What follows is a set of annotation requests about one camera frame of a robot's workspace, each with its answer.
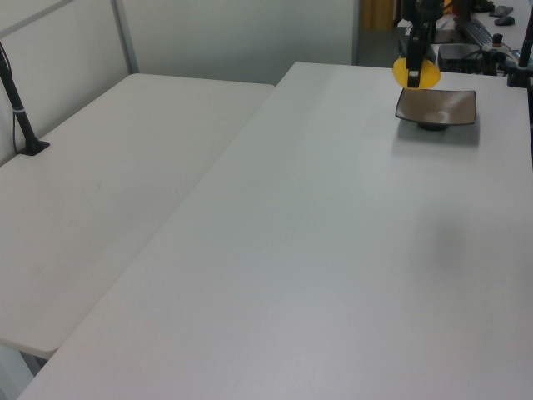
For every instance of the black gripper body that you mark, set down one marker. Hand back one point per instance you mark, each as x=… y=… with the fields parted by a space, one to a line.
x=424 y=10

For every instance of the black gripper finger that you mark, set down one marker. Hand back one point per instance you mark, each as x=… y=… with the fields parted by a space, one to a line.
x=429 y=41
x=414 y=54

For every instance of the yellow potato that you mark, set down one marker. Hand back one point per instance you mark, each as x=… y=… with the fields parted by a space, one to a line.
x=431 y=75

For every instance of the square brown ceramic plate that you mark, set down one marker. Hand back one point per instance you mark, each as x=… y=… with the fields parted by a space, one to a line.
x=437 y=108

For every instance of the black equipment box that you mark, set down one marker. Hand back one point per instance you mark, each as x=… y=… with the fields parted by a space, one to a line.
x=458 y=56

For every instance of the black keyboard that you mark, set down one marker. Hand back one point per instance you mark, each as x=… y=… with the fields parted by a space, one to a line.
x=475 y=30

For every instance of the yellow panel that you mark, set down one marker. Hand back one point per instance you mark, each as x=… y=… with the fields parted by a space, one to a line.
x=377 y=13

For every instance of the small black desk object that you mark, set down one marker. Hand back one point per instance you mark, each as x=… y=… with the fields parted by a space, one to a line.
x=501 y=10
x=506 y=21

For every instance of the black pole with base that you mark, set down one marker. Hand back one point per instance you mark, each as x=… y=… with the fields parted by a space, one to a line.
x=18 y=112

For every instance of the black camera stand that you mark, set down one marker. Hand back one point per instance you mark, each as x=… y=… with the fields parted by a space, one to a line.
x=522 y=54

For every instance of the grey metal partition corner post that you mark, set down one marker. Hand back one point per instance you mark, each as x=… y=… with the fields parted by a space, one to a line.
x=125 y=37

